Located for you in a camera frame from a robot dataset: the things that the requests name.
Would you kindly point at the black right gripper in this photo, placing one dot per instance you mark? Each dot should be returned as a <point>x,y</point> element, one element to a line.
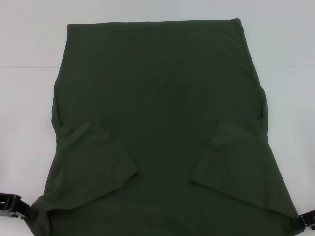
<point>311,216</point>

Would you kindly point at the dark green shirt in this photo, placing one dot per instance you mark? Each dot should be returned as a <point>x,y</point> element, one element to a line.
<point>157,98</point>

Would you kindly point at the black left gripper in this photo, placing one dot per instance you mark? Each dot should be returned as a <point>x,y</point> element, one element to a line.
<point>9,206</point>

